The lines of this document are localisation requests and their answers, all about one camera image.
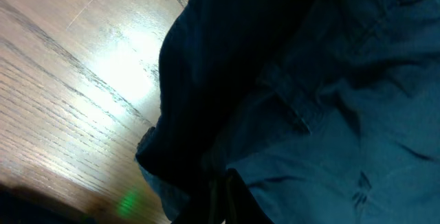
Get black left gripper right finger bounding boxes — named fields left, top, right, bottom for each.
left=225, top=168, right=274, bottom=224

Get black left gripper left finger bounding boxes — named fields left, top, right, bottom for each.
left=172, top=180, right=220, bottom=224

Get dark blue shorts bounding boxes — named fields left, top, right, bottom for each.
left=135, top=0, right=439, bottom=223

